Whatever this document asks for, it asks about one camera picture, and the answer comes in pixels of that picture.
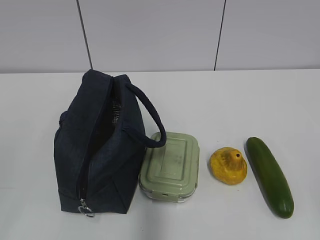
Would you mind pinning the yellow toy pear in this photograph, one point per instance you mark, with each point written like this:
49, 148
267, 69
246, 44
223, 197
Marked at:
228, 165

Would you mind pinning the green lid glass food container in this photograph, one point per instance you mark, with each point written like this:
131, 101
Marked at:
170, 173

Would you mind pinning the dark blue fabric lunch bag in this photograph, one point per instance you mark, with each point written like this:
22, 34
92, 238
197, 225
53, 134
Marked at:
101, 142

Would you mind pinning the green cucumber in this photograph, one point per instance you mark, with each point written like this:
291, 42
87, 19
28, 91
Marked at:
270, 178

